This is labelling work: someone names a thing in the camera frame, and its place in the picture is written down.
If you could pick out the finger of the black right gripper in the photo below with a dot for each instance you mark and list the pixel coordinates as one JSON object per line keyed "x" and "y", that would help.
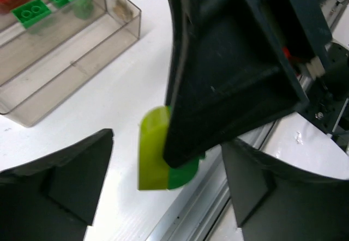
{"x": 228, "y": 75}

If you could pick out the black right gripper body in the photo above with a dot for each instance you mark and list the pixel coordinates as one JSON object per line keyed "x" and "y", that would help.
{"x": 306, "y": 29}

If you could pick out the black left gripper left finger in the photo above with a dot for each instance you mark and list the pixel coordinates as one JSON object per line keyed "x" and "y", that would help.
{"x": 56, "y": 197}

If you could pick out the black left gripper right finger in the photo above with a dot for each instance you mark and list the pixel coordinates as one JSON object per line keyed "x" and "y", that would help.
{"x": 273, "y": 200}

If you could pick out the lime and green rounded lego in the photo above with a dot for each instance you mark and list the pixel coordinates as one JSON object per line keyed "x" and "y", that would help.
{"x": 153, "y": 172}

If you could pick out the small green lego piece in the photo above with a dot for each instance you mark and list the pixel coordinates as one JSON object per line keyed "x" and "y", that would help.
{"x": 82, "y": 8}

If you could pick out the green lego brick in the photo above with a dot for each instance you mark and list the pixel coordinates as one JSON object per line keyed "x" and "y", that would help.
{"x": 31, "y": 12}

